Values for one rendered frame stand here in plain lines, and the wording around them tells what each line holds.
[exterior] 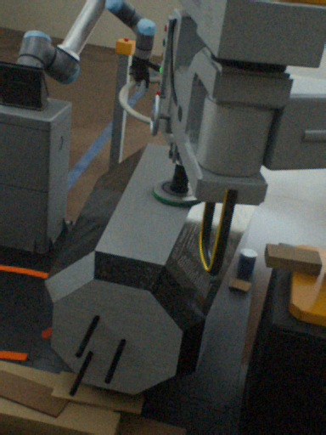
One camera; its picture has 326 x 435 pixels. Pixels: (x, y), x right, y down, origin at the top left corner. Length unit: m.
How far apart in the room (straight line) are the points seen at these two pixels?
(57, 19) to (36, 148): 6.40
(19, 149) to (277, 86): 2.04
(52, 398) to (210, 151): 1.17
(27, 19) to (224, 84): 8.33
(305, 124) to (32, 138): 1.92
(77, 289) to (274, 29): 1.05
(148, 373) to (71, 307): 0.36
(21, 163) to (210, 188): 1.90
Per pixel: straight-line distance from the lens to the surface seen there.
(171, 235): 2.08
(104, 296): 1.93
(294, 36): 1.40
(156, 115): 2.06
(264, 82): 1.48
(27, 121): 3.21
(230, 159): 1.54
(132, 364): 2.07
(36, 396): 2.28
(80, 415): 2.23
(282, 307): 2.06
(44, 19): 9.60
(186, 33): 2.09
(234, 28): 1.36
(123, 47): 4.19
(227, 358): 2.92
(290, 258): 2.18
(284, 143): 1.60
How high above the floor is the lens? 1.88
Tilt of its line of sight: 27 degrees down
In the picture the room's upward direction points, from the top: 8 degrees clockwise
